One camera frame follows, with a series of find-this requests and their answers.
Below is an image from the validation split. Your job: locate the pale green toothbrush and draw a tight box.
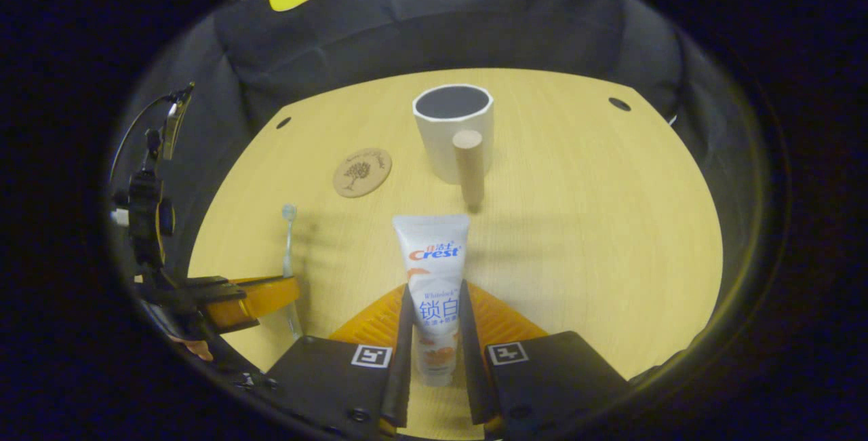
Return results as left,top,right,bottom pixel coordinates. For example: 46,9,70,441
281,204,304,341

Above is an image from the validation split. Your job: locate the light wooden desktop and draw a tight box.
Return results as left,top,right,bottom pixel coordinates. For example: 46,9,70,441
188,68,724,439

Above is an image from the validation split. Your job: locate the black backdrop cloth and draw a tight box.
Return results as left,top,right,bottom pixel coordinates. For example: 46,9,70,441
112,0,755,279

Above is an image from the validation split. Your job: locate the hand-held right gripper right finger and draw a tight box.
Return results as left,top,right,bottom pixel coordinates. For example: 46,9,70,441
461,282,631,439

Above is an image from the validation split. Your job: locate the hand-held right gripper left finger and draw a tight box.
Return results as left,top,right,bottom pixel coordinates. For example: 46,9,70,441
264,283,416,439

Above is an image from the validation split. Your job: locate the white cup with wooden handle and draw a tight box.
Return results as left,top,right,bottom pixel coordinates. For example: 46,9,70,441
412,85,495,210

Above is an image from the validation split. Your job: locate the round wooden coaster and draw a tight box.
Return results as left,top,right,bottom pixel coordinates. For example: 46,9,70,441
332,148,393,199

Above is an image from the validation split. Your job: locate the white toothpaste tube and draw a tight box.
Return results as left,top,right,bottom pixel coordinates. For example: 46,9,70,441
393,215,471,388

